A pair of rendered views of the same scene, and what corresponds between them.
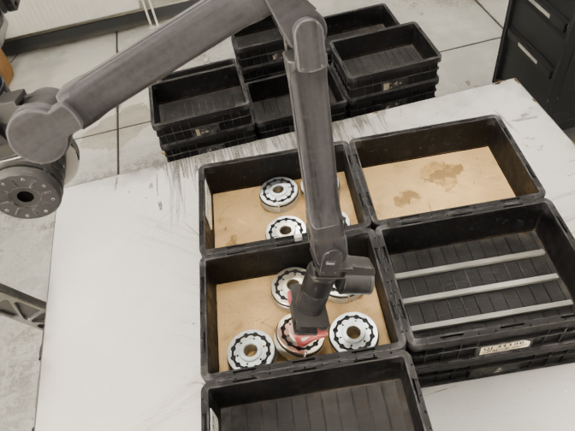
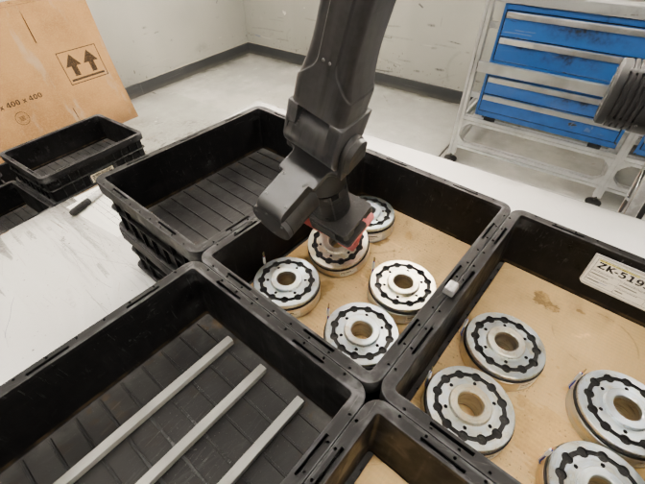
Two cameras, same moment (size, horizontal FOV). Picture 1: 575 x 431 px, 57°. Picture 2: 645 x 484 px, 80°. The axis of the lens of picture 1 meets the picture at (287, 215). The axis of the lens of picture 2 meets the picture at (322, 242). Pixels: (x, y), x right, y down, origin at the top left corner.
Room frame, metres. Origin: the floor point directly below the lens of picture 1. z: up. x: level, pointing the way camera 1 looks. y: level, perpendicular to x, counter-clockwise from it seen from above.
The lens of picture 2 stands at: (0.80, -0.36, 1.31)
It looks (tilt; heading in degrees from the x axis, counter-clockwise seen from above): 43 degrees down; 129
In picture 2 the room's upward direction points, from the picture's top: straight up
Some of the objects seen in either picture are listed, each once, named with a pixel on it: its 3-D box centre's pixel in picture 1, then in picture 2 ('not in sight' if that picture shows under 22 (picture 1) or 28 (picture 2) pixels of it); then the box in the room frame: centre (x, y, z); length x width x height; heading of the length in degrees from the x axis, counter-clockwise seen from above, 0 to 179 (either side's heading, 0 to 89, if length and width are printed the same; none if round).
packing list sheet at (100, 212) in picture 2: not in sight; (143, 187); (-0.12, 0.01, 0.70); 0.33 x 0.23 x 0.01; 94
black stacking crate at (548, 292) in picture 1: (480, 281); (136, 471); (0.57, -0.38, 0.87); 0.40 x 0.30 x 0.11; 89
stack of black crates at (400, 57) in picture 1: (382, 92); not in sight; (1.90, -0.53, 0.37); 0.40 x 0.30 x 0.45; 94
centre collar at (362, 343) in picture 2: not in sight; (361, 330); (0.65, -0.09, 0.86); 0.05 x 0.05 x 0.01
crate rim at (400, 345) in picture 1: (294, 300); (366, 235); (0.58, 0.02, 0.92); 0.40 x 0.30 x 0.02; 89
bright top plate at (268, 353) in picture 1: (251, 351); (367, 212); (0.51, 0.13, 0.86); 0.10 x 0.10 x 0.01
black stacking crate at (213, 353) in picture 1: (297, 312); (363, 258); (0.58, 0.02, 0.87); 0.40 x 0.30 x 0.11; 89
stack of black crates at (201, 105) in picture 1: (210, 134); not in sight; (1.84, 0.27, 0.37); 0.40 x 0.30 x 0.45; 94
